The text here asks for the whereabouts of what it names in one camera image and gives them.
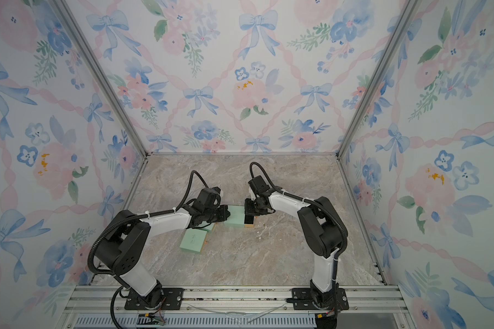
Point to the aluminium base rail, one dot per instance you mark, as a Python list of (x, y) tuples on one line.
[(238, 307)]

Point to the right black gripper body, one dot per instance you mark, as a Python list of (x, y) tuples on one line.
[(258, 208)]

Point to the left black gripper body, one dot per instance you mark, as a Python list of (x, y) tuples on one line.
[(208, 214)]

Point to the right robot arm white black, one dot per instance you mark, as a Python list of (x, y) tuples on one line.
[(324, 232)]

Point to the small green jewelry box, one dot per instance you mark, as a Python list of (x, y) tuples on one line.
[(193, 241)]

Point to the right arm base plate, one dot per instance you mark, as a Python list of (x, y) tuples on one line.
[(307, 299)]

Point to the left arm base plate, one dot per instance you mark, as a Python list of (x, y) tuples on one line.
[(168, 299)]

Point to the aluminium frame post left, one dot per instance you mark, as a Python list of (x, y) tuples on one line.
[(64, 13)]

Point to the aluminium frame post right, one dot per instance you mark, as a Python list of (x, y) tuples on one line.
[(400, 28)]

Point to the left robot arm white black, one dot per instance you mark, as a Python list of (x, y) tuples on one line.
[(117, 251)]

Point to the aluminium frame post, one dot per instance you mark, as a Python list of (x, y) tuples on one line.
[(64, 13), (400, 28)]

